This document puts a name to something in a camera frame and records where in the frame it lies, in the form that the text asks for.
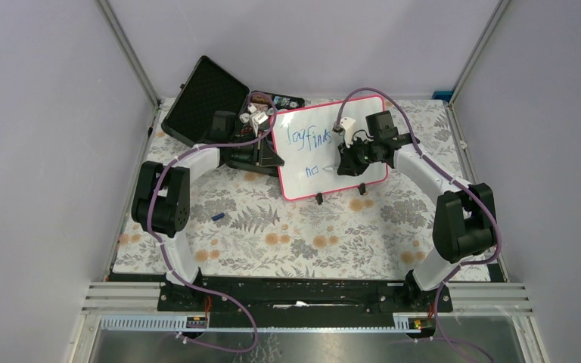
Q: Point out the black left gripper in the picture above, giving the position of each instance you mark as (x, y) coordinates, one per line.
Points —
(264, 156)

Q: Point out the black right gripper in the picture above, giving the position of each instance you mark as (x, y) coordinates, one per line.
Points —
(348, 166)

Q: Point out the pink framed whiteboard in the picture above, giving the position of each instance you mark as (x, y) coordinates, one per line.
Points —
(305, 140)

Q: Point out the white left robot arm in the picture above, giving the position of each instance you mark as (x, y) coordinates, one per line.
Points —
(161, 205)

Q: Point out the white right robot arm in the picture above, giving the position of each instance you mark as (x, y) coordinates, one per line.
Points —
(464, 222)

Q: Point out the black poker chip case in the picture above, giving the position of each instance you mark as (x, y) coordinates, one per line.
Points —
(211, 108)

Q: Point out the floral tablecloth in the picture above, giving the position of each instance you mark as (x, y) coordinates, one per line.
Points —
(380, 235)

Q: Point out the blue clamp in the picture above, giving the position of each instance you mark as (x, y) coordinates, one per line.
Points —
(445, 96)

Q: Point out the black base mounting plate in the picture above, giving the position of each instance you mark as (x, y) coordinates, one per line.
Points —
(300, 303)

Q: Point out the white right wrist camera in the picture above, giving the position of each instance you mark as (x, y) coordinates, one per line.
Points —
(346, 128)

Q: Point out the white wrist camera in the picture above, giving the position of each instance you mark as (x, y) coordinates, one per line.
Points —
(346, 128)
(256, 117)

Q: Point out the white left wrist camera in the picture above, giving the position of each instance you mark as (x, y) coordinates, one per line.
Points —
(256, 117)

